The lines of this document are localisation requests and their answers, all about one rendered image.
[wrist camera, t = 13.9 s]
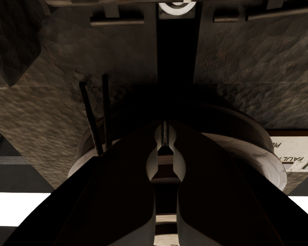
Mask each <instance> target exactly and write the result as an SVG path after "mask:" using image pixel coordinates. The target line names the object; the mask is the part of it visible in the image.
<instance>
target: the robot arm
mask: <svg viewBox="0 0 308 246"><path fill-rule="evenodd" d="M165 133H166V145H167V146H169V147H170V149H171V150H172V151H173V152H174V160H173V171H174V173H175V174H176V175H177V176H178V177H179V179H180V180H181V184H180V185H179V187H178V189H177V209H176V223H177V233H178V242H179V245H180V246H308V213H307V212H305V211H304V210H303V209H302V208H301V207H300V206H299V205H298V204H296V203H295V202H294V201H293V200H292V199H291V198H289V197H288V196H287V195H286V194H284V193H283V192H282V191H281V190H280V189H279V188H278V187H277V186H275V185H274V184H273V183H272V182H271V181H269V180H268V179H267V178H266V177H265V176H264V175H262V174H261V173H260V172H259V171H257V170H256V169H255V168H254V167H253V166H252V165H250V164H249V163H248V162H247V161H246V160H244V159H243V158H242V157H233V156H232V155H231V154H230V153H229V152H228V151H226V150H225V149H224V148H223V147H221V146H220V145H219V144H218V143H216V142H215V141H213V140H212V139H210V138H208V137H207V136H205V135H203V134H201V133H200V132H198V131H196V130H194V129H192V128H190V127H188V126H187V125H185V124H183V123H181V122H179V121H177V120H174V119H172V120H167V121H163V120H153V121H152V122H150V123H148V124H146V125H144V126H143V127H141V128H139V129H137V130H135V131H134V132H132V133H130V134H128V135H127V136H125V137H123V138H122V139H120V140H119V141H117V142H116V143H115V144H113V145H112V146H111V147H110V148H108V149H107V150H106V151H105V152H104V153H103V154H102V155H101V156H100V157H99V156H93V157H92V158H90V159H89V160H88V161H87V162H86V163H85V164H84V165H83V166H81V167H80V168H79V169H78V170H77V171H76V172H75V173H73V174H72V175H71V176H70V177H69V178H68V179H67V180H66V181H65V182H63V183H62V184H61V185H60V186H59V187H58V188H57V189H56V190H54V191H53V192H52V193H51V194H50V195H49V196H48V197H46V198H45V199H44V200H43V201H42V202H41V203H40V204H39V205H38V206H37V207H36V208H35V209H34V210H33V211H32V212H31V213H30V214H29V215H28V216H27V217H26V218H25V219H24V220H23V221H22V222H21V223H20V224H19V225H18V227H17V228H16V229H15V230H14V231H13V233H12V234H11V235H10V236H9V237H8V239H7V240H6V241H5V242H4V244H3V245H2V246H153V245H154V236H155V223H156V210H155V188H154V186H153V184H152V183H151V179H152V177H153V176H154V175H155V173H156V172H157V171H158V157H157V152H158V150H159V149H160V148H161V146H164V136H165Z"/></svg>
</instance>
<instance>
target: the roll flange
mask: <svg viewBox="0 0 308 246"><path fill-rule="evenodd" d="M173 106H182V107H196V108H204V109H210V110H215V111H218V112H222V113H225V114H228V115H231V116H234V117H236V118H238V119H241V120H243V121H244V122H246V123H248V124H250V125H251V126H252V127H254V128H255V129H256V130H258V131H259V132H260V133H261V135H262V136H263V137H264V139H265V140H266V142H267V144H268V147H269V149H270V150H271V151H272V152H274V146H273V142H272V140H271V137H270V135H269V134H268V132H267V131H266V129H265V128H264V127H263V126H262V125H261V124H260V123H259V122H258V121H256V120H255V119H254V118H252V117H251V116H249V115H247V114H246V113H244V112H242V111H240V110H238V109H237V108H236V107H235V106H234V105H233V104H232V103H230V102H229V101H228V100H226V99H224V98H223V97H221V96H219V95H216V94H214V93H211V92H209V91H205V90H202V89H197V88H191V87H182V86H168V87H159V88H153V89H148V90H144V91H141V92H138V93H135V94H133V95H131V96H128V97H126V98H125V99H123V100H121V101H120V102H118V103H117V104H116V105H115V106H113V107H112V108H111V109H110V120H113V119H115V118H118V117H120V116H123V115H126V114H129V113H132V112H136V111H140V110H145V109H151V108H158V107H173ZM95 123H96V126H97V129H98V128H99V127H101V126H102V125H104V117H101V118H100V119H98V120H97V121H96V122H95ZM90 135H91V131H90V127H89V128H88V129H87V130H86V131H85V133H84V134H83V136H82V137H81V139H80V142H79V145H78V148H77V157H78V156H79V155H80V154H81V151H82V148H83V145H84V143H85V142H86V140H87V139H88V137H89V136H90Z"/></svg>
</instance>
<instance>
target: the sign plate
mask: <svg viewBox="0 0 308 246"><path fill-rule="evenodd" d="M267 132H268V134H269V135H270V137H271V140H272V142H273V146H274V153H275V154H276V155H277V156H278V157H279V159H280V160H281V162H282V163H293V165H292V166H291V167H290V168H289V170H286V172H308V170H303V168H304V167H305V166H306V165H307V164H308V131H267Z"/></svg>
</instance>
